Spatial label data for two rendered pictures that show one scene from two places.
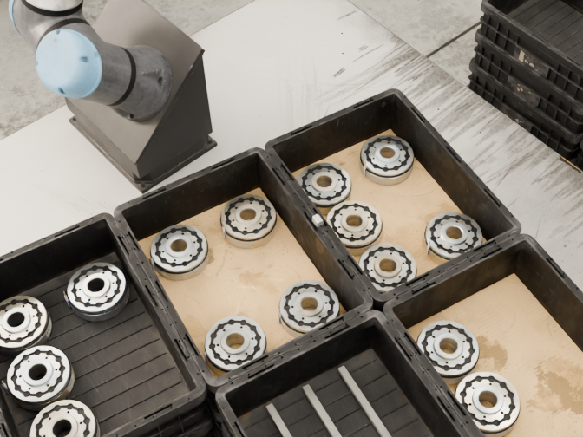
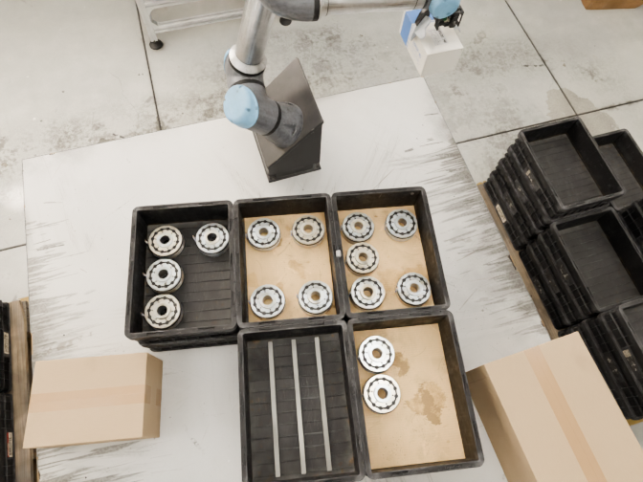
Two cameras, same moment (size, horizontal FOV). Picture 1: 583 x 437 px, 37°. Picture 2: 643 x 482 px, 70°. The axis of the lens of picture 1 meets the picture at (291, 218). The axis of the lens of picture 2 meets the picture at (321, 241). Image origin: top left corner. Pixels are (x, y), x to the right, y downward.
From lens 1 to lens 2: 0.42 m
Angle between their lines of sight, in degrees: 16
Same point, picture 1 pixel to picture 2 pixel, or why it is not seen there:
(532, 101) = (522, 199)
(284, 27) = (392, 108)
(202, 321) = (258, 278)
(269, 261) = (308, 258)
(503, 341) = (410, 361)
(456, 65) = (499, 148)
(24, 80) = not seen: hidden behind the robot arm
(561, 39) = (559, 170)
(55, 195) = (224, 164)
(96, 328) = (205, 259)
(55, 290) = (193, 228)
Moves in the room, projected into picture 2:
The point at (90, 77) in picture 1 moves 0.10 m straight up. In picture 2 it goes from (249, 120) to (245, 98)
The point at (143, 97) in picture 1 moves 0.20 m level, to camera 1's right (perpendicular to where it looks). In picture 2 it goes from (280, 137) to (337, 157)
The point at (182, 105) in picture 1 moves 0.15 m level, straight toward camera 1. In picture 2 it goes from (303, 146) to (293, 184)
